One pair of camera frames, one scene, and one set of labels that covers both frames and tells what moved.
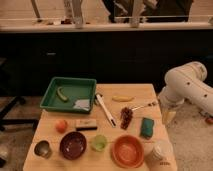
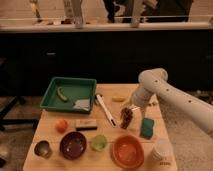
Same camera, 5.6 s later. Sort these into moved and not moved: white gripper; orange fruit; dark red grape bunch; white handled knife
Moved: white gripper
Not moved: white handled knife; orange fruit; dark red grape bunch
